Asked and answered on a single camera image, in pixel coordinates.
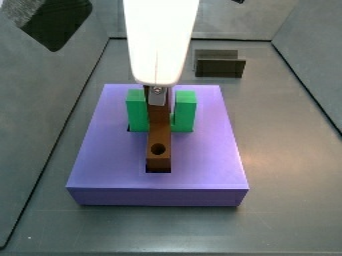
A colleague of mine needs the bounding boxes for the purple base block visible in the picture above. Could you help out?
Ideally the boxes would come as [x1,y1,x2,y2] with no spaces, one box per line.
[65,84,248,206]

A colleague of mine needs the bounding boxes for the green U-shaped block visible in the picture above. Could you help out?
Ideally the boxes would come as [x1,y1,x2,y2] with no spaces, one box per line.
[125,89,197,132]

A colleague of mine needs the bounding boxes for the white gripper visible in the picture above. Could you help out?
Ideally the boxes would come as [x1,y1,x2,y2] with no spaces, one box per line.
[122,0,199,106]

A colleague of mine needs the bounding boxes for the dark grey fixture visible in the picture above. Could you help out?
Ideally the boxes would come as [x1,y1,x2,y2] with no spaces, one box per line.
[193,49,245,78]

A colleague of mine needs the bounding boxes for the brown T-shaped block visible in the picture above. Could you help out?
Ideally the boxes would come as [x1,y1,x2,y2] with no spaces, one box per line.
[144,86,171,173]

